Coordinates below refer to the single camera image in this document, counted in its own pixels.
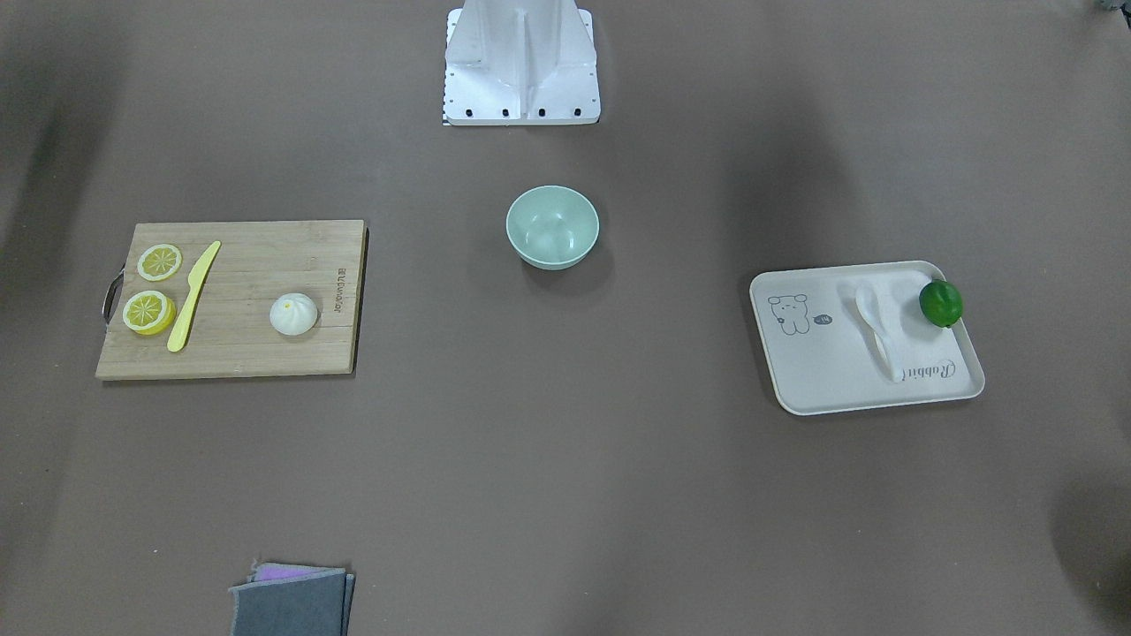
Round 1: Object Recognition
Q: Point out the white steamed bun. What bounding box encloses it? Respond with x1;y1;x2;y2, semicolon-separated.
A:
268;292;319;337

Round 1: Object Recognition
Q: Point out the white ceramic spoon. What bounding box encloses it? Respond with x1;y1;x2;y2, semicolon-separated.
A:
854;282;905;383

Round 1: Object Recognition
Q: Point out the light green bowl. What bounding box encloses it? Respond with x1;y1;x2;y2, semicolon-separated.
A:
506;184;601;270

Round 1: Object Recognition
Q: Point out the beige rabbit tray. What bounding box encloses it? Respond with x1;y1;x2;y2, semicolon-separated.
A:
748;261;985;416

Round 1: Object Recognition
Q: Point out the bamboo cutting board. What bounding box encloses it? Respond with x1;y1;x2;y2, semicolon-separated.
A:
95;220;368;380

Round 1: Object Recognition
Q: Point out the yellow plastic knife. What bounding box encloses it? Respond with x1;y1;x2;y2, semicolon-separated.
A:
167;240;222;352

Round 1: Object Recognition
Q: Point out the green lime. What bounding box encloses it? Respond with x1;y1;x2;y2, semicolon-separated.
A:
918;278;964;329

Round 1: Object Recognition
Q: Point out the grey folded cloth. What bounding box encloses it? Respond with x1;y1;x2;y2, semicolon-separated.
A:
228;561;355;635

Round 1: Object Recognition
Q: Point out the lemon slice far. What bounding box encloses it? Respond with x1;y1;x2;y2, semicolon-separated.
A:
136;243;183;282

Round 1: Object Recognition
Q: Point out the lemon half thick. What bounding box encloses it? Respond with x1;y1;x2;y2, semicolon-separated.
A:
121;290;178;337

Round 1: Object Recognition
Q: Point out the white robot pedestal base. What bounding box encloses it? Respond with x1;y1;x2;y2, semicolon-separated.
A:
442;1;602;126

